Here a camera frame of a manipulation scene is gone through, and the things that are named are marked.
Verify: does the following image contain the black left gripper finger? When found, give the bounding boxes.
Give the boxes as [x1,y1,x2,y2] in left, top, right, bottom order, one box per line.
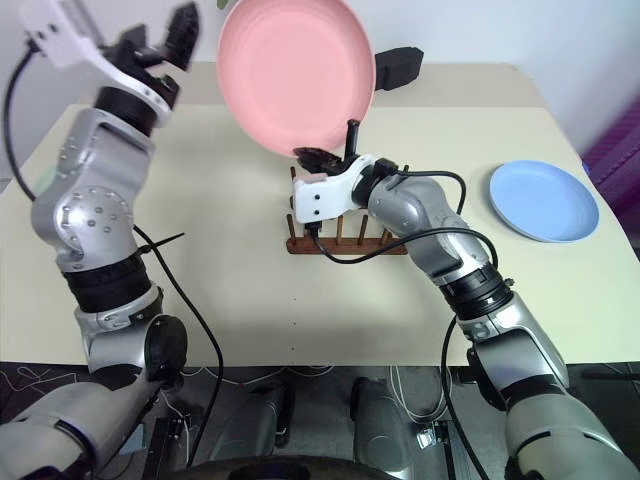
[122,23,152,51]
[167,1,202,72]

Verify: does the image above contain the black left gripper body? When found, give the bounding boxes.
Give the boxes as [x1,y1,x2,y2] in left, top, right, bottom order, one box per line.
[102,23,182,107]

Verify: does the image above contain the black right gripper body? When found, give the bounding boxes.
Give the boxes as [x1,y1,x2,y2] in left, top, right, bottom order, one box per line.
[327,149,362,175]

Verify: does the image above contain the pink plate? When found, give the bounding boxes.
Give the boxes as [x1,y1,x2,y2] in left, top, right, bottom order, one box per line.
[216,0,376,159]

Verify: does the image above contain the wooden dish rack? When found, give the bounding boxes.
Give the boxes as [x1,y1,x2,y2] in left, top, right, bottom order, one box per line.
[285,164,409,257]

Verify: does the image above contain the black box-shaped object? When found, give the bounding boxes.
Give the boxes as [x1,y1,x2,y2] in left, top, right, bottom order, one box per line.
[373,45,424,93]

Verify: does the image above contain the green plate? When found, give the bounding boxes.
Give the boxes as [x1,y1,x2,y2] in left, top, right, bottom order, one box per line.
[33,167,60,197]

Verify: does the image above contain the black zip tie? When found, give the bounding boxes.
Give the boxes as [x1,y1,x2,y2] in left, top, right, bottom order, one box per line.
[135,231,186,255]

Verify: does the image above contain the blue plate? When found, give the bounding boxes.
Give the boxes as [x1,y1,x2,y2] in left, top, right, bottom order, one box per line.
[488,159,600,245]

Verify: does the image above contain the dark grey robot leg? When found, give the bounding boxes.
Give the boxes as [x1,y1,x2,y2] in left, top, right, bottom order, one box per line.
[209,379,297,464]
[349,376,426,466]

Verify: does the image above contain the purple crate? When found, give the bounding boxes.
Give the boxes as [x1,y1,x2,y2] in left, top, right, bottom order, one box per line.
[581,105,640,254]

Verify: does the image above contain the dark round robot torso rim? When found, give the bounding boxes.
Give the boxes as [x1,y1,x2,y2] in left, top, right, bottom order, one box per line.
[183,453,404,480]

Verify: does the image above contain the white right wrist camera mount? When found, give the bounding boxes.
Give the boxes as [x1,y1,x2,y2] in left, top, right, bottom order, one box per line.
[292,154,376,224]

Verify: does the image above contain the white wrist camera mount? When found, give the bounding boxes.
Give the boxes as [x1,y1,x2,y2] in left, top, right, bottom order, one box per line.
[292,154,376,224]
[19,0,174,121]

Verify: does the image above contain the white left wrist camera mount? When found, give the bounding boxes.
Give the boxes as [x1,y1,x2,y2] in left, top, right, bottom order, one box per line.
[19,0,174,121]

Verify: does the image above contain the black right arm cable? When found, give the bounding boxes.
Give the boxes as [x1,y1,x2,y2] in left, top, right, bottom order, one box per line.
[304,158,501,480]

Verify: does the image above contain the white floor cable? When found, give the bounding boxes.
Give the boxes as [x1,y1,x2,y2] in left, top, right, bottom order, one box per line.
[388,366,454,427]
[159,364,335,464]

